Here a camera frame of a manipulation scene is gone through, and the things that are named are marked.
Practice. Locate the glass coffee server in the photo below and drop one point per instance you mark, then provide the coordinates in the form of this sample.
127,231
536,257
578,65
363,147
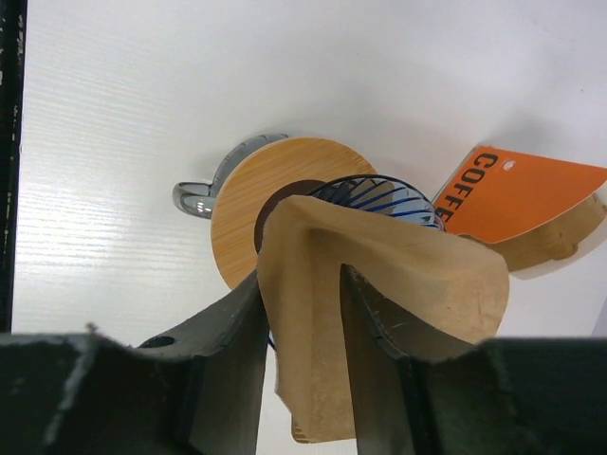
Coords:
197,198

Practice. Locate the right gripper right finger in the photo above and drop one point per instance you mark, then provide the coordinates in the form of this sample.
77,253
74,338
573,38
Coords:
417,390

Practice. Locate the orange coffee filter holder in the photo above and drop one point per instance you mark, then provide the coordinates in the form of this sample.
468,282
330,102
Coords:
496,194

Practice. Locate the wooden ring dripper stand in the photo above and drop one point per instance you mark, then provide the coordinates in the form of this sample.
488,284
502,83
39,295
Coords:
288,166

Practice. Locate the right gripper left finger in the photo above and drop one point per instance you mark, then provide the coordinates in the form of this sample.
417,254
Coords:
194,389

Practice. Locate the single brown paper filter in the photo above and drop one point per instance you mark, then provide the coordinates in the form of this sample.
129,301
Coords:
453,290

